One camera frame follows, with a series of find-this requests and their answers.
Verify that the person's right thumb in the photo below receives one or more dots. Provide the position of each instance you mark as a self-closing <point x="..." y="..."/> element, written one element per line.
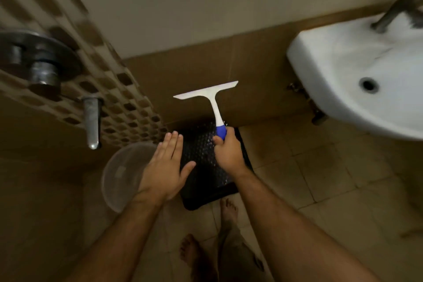
<point x="230" y="136"/>

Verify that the person's right hand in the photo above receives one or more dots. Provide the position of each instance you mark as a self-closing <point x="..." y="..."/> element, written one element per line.
<point x="228" y="156"/>

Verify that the person's left middle finger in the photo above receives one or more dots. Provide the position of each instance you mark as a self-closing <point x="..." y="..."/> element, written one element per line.
<point x="171" y="146"/>

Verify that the chrome shower mixer valve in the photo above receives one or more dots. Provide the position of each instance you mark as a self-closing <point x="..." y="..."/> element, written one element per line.
<point x="36" y="60"/>

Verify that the translucent plastic bucket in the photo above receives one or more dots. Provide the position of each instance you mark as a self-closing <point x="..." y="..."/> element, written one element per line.
<point x="124" y="176"/>

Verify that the person's left forearm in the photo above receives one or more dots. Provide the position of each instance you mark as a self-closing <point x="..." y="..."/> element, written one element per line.
<point x="120" y="240"/>

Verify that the person's left hand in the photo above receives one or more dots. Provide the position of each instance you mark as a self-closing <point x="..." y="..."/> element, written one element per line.
<point x="163" y="174"/>

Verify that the black plastic stool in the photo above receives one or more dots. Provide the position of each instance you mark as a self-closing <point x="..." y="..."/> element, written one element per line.
<point x="208" y="166"/>

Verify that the basin drain pipe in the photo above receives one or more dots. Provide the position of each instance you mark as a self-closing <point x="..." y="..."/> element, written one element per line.
<point x="309" y="101"/>

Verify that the person's left foot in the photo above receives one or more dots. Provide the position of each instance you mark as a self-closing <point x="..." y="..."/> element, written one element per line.
<point x="191" y="252"/>

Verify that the chrome wall spout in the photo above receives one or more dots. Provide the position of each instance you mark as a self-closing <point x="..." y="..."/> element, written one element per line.
<point x="92" y="121"/>

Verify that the person's right forearm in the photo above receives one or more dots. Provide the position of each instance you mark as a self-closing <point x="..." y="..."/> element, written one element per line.
<point x="294" y="232"/>

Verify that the white ceramic washbasin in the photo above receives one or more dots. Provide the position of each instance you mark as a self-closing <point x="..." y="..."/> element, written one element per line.
<point x="366" y="77"/>

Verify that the person's right foot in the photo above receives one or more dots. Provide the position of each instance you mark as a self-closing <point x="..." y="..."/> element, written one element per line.
<point x="229" y="210"/>

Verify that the person's foot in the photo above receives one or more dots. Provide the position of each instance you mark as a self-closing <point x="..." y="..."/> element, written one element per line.
<point x="191" y="252"/>
<point x="229" y="210"/>

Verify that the person's left thumb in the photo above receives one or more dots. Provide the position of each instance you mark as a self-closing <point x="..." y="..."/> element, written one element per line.
<point x="187" y="171"/>

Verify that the chrome basin faucet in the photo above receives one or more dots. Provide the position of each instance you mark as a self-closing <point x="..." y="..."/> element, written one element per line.
<point x="398" y="6"/>

